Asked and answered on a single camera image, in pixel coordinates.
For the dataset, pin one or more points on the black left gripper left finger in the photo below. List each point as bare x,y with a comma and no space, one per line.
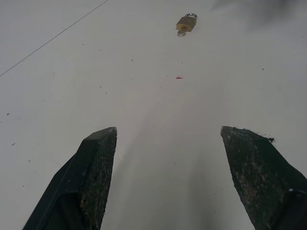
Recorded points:
79,182

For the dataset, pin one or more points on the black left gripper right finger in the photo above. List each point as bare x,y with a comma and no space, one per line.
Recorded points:
261,177

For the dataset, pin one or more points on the brass padlock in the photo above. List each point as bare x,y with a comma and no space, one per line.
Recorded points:
187,22

